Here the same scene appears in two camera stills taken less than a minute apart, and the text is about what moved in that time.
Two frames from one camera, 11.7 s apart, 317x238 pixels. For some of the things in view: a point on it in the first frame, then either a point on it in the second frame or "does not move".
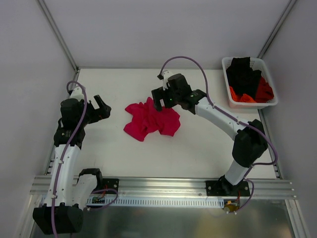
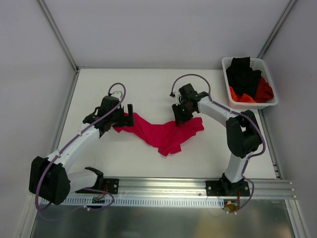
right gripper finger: x=158 y=102 -> x=180 y=118
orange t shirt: x=243 y=98 does not move
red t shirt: x=264 y=92 does not move
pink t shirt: x=145 y=119 -> x=167 y=138
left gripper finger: x=104 y=111 -> x=124 y=120
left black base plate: x=111 y=183 does not move
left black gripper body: x=98 y=113 -> x=123 y=115
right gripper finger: x=169 y=103 -> x=177 y=111
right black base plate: x=222 y=188 does not move
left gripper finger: x=100 y=102 -> x=131 y=120
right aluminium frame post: x=285 y=14 does not move
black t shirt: x=242 y=78 does not move
